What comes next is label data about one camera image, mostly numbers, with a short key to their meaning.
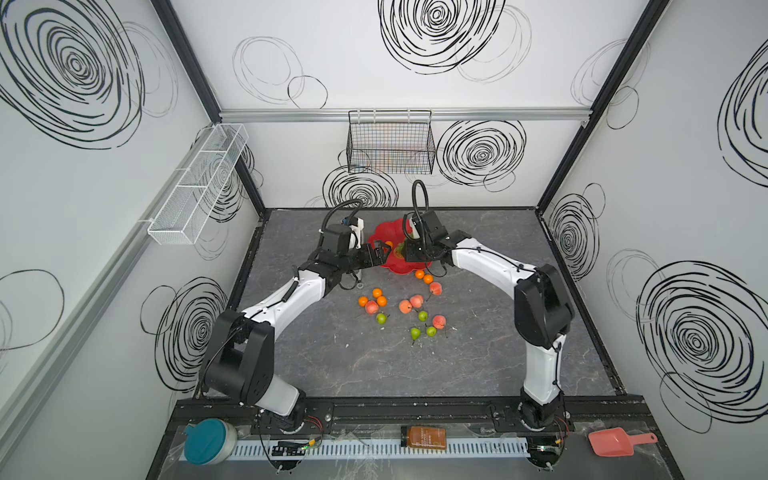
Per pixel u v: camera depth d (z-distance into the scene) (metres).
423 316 0.89
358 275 0.99
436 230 0.73
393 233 1.04
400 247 0.82
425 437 0.68
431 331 0.87
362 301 0.93
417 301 0.91
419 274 0.98
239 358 0.43
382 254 0.77
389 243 1.06
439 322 0.87
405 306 0.91
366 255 0.75
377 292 0.94
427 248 0.72
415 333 0.86
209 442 0.63
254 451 0.70
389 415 0.75
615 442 0.70
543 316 0.50
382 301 0.93
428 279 0.98
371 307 0.91
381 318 0.89
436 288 0.94
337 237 0.66
